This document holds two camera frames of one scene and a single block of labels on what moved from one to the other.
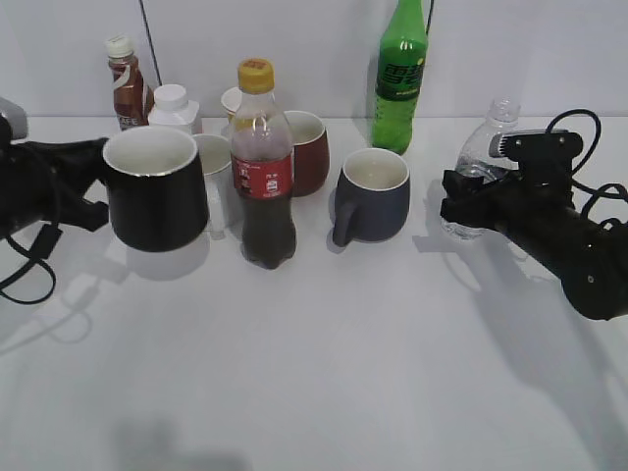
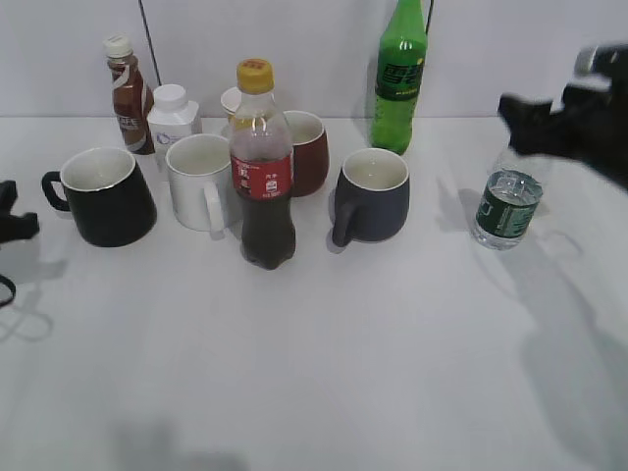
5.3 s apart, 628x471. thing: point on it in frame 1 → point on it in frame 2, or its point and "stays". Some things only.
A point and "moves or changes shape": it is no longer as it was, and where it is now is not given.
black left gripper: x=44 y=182 → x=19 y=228
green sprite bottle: x=401 y=57 stays
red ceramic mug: x=311 y=156 stays
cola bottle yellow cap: x=261 y=149 stays
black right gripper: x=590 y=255 → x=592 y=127
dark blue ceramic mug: x=372 y=197 stays
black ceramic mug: x=156 y=192 moves or changes shape
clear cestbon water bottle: x=475 y=159 moves or changes shape
